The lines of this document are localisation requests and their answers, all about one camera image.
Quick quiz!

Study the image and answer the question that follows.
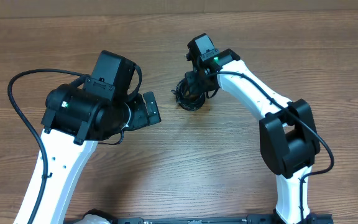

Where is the thick black USB cable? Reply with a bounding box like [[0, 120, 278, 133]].
[[172, 77, 208, 112]]

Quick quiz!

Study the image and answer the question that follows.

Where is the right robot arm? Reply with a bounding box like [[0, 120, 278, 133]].
[[177, 34, 321, 223]]

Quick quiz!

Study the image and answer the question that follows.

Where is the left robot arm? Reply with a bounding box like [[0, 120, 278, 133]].
[[7, 50, 161, 223]]

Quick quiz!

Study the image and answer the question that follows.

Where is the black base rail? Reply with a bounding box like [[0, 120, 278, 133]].
[[63, 208, 334, 224]]

